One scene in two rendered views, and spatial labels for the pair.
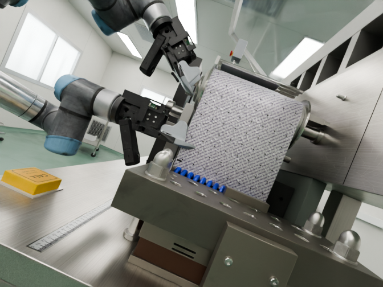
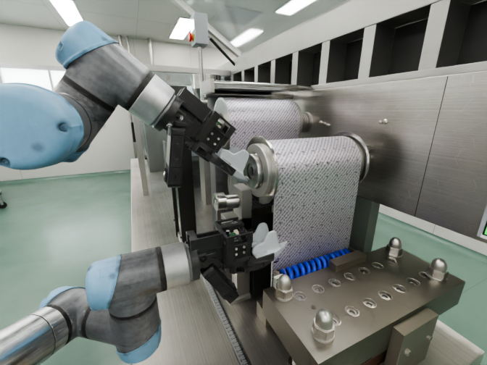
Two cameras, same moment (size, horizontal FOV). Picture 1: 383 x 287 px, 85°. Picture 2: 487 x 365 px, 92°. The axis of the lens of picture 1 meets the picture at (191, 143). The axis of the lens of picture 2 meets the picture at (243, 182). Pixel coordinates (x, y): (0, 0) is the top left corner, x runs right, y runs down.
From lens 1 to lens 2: 0.42 m
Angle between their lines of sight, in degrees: 33
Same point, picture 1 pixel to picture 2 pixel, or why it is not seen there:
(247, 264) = (415, 342)
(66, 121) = (143, 325)
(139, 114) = (230, 258)
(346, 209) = not seen: hidden behind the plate
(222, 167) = (313, 241)
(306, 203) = (370, 220)
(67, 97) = (123, 303)
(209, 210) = (382, 331)
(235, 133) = (315, 207)
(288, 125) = (354, 174)
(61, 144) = (151, 346)
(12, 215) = not seen: outside the picture
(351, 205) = not seen: hidden behind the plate
